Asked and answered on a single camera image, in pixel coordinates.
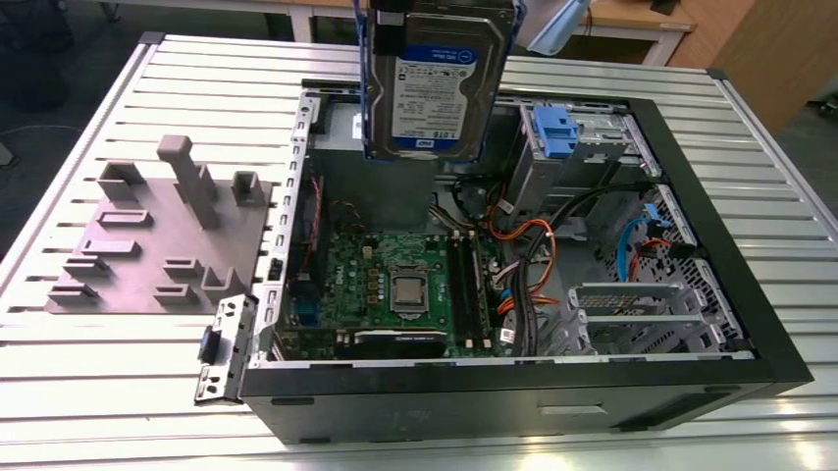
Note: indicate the black PC case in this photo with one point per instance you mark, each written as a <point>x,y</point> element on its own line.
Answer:
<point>458,407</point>

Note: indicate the green motherboard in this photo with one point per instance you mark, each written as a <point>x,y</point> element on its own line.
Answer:
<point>368,245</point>

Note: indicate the CPU socket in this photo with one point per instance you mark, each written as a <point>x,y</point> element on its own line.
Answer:
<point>412,313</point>

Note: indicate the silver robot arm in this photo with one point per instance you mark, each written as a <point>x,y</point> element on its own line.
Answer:
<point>557,29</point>

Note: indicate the wooden desk white frame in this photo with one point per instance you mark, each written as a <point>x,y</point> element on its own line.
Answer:
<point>629,17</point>

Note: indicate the silver slot retention bracket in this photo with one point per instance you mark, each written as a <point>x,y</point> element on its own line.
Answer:
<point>234,338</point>

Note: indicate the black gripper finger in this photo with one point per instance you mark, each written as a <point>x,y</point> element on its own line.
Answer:
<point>388,39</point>

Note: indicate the silver power supply unit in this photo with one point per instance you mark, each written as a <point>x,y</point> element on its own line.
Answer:
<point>354,196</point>

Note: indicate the grey parts rack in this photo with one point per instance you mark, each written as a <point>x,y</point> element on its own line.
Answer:
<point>163,245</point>

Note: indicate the black table corner cap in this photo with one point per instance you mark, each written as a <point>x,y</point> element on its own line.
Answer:
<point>717,74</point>
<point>153,38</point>

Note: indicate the wooden cabinet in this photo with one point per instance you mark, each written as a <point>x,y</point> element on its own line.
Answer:
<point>773,49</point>

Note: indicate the hard disk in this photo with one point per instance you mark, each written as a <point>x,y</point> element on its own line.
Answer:
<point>440,98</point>

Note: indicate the silver optical drive cage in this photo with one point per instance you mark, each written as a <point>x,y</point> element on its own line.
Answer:
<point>570,172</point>

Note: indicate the silver CPU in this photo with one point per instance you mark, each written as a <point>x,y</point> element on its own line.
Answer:
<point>410,292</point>

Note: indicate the black RAM slot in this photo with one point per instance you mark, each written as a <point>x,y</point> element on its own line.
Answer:
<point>480,289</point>
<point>462,289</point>

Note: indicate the black graphics card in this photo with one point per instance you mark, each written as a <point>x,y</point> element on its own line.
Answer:
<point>400,344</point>

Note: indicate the blue plastic bay latch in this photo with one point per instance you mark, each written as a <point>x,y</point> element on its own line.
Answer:
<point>553,122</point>

